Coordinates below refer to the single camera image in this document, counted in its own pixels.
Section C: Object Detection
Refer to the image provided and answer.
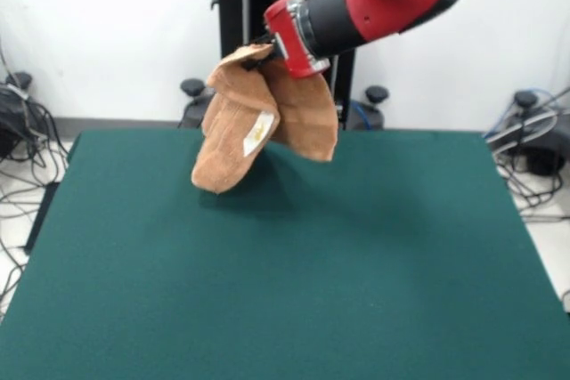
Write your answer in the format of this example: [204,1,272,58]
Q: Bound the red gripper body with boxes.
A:
[264,0,331,78]

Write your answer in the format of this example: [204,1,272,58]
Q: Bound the tan terry towel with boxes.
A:
[191,44,336,197]

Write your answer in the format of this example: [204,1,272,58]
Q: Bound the dark green table cloth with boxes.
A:
[0,129,570,380]

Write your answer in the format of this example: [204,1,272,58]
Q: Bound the grey stand base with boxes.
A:
[0,71,35,157]
[484,89,570,179]

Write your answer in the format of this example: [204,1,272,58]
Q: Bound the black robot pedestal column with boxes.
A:
[209,0,371,131]

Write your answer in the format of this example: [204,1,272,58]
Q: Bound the black pedestal levelling knob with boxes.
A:
[180,78,206,97]
[364,85,391,104]

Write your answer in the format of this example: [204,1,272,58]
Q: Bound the black pedestal base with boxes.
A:
[177,93,387,131]

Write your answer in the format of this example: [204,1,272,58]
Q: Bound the blue cable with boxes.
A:
[351,101,373,128]

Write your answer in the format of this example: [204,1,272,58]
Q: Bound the tangle of black cables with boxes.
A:
[0,41,70,310]
[489,161,570,223]

